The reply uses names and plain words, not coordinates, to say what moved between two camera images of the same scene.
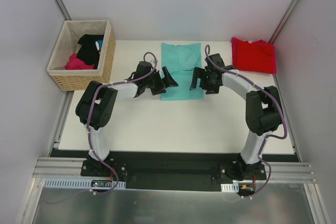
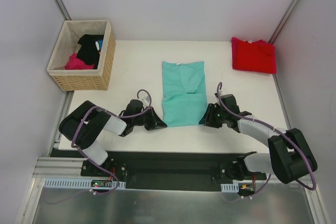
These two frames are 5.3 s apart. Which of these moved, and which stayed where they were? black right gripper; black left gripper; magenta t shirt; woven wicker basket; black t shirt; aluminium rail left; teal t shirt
Moved: black left gripper; teal t shirt; black right gripper
Stayed: magenta t shirt; aluminium rail left; woven wicker basket; black t shirt
